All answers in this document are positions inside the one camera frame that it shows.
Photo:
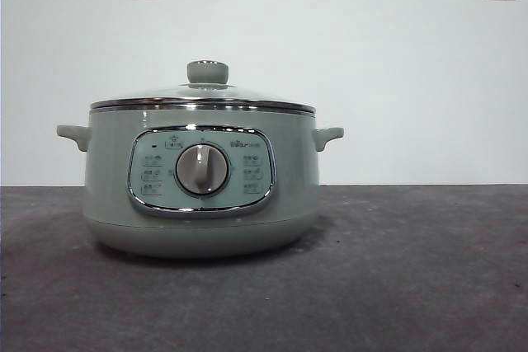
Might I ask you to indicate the glass lid with green knob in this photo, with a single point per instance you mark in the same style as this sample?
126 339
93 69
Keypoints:
207 72

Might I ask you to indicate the pale green electric cooking pot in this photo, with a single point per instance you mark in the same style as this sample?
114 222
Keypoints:
111 187

